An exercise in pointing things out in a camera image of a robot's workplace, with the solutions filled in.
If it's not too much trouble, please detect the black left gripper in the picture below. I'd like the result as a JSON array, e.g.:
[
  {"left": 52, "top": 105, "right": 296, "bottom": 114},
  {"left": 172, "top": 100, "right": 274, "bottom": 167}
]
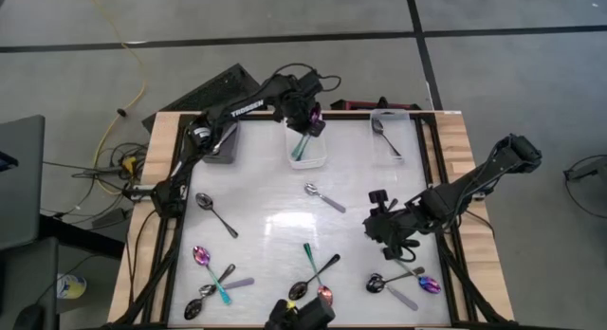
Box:
[{"left": 283, "top": 90, "right": 327, "bottom": 138}]

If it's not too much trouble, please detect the black perforated case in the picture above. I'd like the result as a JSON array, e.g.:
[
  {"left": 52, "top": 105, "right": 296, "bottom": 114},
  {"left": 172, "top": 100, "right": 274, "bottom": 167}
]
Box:
[{"left": 141, "top": 63, "right": 268, "bottom": 132}]

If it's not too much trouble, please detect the dark grey plastic bin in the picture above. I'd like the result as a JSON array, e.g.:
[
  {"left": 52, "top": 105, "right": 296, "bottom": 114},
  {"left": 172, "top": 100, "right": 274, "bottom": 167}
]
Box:
[{"left": 201, "top": 119, "right": 242, "bottom": 165}]

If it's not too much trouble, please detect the white and yellow roll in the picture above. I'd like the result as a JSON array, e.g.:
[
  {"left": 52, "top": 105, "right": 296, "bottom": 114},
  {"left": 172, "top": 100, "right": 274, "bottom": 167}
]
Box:
[{"left": 56, "top": 272, "right": 88, "bottom": 301}]

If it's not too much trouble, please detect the white plastic bin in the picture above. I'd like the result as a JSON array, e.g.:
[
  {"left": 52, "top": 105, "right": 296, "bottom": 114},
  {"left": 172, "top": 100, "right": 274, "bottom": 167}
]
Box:
[{"left": 284, "top": 119, "right": 329, "bottom": 171}]

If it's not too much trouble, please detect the yellow cable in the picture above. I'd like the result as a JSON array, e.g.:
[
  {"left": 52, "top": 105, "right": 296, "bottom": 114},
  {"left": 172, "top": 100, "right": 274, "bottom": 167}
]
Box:
[{"left": 83, "top": 0, "right": 147, "bottom": 198}]

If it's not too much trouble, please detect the red and black tool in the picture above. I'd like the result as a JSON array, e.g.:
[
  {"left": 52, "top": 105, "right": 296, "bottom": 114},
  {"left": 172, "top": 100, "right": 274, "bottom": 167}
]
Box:
[{"left": 330, "top": 96, "right": 422, "bottom": 112}]

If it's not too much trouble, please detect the dark grey cabinet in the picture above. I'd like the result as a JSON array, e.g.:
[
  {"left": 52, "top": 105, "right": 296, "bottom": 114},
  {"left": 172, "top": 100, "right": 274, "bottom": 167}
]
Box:
[{"left": 0, "top": 237, "right": 61, "bottom": 330}]

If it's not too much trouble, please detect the clear plastic bin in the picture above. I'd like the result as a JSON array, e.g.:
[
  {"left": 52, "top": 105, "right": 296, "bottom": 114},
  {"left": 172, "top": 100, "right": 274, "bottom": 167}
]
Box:
[{"left": 369, "top": 108, "right": 412, "bottom": 166}]

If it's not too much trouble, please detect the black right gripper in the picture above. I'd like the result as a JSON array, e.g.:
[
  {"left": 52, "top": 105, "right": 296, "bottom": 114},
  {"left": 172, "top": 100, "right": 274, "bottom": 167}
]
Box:
[{"left": 362, "top": 190, "right": 421, "bottom": 261}]

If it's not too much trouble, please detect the black desk leg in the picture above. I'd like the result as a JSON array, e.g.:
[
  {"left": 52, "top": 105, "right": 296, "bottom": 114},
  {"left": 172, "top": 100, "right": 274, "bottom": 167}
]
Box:
[{"left": 37, "top": 213, "right": 125, "bottom": 260}]

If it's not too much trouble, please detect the grey desk top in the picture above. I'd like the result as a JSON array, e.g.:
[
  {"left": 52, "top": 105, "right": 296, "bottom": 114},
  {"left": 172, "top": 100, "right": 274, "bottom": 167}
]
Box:
[{"left": 0, "top": 114, "right": 46, "bottom": 251}]

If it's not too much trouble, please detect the black cable bundle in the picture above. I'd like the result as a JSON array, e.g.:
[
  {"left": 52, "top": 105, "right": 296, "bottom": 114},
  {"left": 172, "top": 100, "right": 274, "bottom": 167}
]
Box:
[{"left": 40, "top": 142, "right": 157, "bottom": 227}]

